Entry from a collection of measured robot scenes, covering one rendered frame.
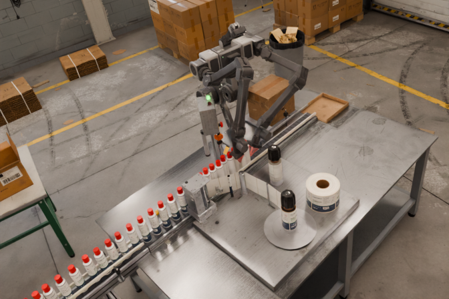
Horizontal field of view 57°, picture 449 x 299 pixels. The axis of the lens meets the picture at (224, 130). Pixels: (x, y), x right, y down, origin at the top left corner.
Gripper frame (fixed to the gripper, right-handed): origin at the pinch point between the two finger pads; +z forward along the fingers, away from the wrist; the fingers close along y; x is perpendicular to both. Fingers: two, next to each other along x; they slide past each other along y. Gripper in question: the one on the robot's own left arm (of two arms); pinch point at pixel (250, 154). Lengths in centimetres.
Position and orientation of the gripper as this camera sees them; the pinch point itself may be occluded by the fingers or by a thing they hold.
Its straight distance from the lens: 294.7
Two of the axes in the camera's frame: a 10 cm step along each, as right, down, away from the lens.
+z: -3.5, 9.2, 1.7
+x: 6.5, 1.1, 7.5
